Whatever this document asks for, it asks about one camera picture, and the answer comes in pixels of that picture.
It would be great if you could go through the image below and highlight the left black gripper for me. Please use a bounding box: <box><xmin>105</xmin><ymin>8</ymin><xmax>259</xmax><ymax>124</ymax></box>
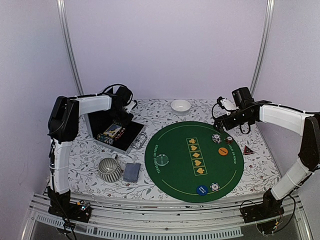
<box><xmin>111</xmin><ymin>106</ymin><xmax>134</xmax><ymax>126</ymax></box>

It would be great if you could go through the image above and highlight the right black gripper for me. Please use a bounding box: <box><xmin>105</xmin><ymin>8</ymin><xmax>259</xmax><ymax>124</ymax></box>
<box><xmin>214</xmin><ymin>108</ymin><xmax>252</xmax><ymax>133</ymax></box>

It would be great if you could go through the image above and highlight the red chip stack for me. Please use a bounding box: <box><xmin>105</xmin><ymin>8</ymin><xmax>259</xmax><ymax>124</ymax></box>
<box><xmin>224</xmin><ymin>136</ymin><xmax>234</xmax><ymax>145</ymax></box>

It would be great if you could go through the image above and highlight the orange big blind button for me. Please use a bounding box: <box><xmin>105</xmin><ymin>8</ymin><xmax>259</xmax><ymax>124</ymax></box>
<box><xmin>218</xmin><ymin>147</ymin><xmax>229</xmax><ymax>156</ymax></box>

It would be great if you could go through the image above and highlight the clear acrylic dealer button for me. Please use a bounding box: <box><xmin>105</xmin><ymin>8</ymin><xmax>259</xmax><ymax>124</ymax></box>
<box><xmin>156</xmin><ymin>154</ymin><xmax>169</xmax><ymax>166</ymax></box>

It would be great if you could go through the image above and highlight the blue small blind button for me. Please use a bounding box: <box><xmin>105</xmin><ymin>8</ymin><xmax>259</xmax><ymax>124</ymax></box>
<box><xmin>196</xmin><ymin>185</ymin><xmax>209</xmax><ymax>196</ymax></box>

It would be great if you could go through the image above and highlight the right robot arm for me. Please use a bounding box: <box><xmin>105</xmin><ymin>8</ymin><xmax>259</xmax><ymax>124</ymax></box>
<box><xmin>213</xmin><ymin>87</ymin><xmax>320</xmax><ymax>218</ymax></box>

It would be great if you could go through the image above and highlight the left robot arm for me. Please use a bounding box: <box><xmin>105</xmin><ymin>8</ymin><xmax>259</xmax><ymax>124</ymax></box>
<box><xmin>48</xmin><ymin>84</ymin><xmax>137</xmax><ymax>217</ymax></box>

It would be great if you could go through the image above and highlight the card deck in case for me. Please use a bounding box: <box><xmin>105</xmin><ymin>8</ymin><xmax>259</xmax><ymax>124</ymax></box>
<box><xmin>103</xmin><ymin>123</ymin><xmax>126</xmax><ymax>138</ymax></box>

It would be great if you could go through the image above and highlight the aluminium poker chip case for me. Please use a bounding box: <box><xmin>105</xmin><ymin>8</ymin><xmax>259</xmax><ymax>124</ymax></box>
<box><xmin>84</xmin><ymin>111</ymin><xmax>148</xmax><ymax>155</ymax></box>

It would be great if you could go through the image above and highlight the poker chips front row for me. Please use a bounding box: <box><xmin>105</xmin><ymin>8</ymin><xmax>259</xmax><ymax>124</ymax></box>
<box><xmin>96</xmin><ymin>133</ymin><xmax>114</xmax><ymax>146</ymax></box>

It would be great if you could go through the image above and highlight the red black triangle button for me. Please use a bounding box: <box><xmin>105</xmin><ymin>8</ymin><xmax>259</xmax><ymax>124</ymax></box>
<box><xmin>243</xmin><ymin>145</ymin><xmax>254</xmax><ymax>155</ymax></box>

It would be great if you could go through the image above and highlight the blue playing card deck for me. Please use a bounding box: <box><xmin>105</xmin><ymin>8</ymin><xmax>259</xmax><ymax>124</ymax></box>
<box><xmin>123</xmin><ymin>163</ymin><xmax>141</xmax><ymax>183</ymax></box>

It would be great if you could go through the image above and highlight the striped ceramic mug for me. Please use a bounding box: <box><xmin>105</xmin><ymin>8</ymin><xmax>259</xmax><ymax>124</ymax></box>
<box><xmin>98</xmin><ymin>154</ymin><xmax>122</xmax><ymax>183</ymax></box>

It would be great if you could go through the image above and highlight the white ceramic bowl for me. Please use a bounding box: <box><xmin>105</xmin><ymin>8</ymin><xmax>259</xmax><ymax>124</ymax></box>
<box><xmin>170</xmin><ymin>99</ymin><xmax>191</xmax><ymax>113</ymax></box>

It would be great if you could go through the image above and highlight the round green poker mat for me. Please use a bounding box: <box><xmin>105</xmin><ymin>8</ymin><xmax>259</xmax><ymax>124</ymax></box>
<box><xmin>144</xmin><ymin>121</ymin><xmax>244</xmax><ymax>203</ymax></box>

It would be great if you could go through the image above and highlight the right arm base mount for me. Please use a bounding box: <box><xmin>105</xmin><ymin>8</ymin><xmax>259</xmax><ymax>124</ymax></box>
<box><xmin>239</xmin><ymin>198</ymin><xmax>284</xmax><ymax>223</ymax></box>

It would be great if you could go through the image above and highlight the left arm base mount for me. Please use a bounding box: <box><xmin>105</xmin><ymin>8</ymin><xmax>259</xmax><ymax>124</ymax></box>
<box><xmin>48</xmin><ymin>200</ymin><xmax>92</xmax><ymax>223</ymax></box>

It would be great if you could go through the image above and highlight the right aluminium frame post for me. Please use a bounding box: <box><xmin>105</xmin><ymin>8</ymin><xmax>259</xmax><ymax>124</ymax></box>
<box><xmin>249</xmin><ymin>0</ymin><xmax>275</xmax><ymax>96</ymax></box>

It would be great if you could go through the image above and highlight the aluminium frame post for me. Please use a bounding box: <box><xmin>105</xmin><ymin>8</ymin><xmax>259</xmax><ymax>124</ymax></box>
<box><xmin>249</xmin><ymin>0</ymin><xmax>275</xmax><ymax>96</ymax></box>
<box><xmin>56</xmin><ymin>0</ymin><xmax>84</xmax><ymax>95</ymax></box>

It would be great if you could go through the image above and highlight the left aluminium frame post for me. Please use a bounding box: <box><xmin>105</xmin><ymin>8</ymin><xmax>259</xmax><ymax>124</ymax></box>
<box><xmin>56</xmin><ymin>0</ymin><xmax>84</xmax><ymax>95</ymax></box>

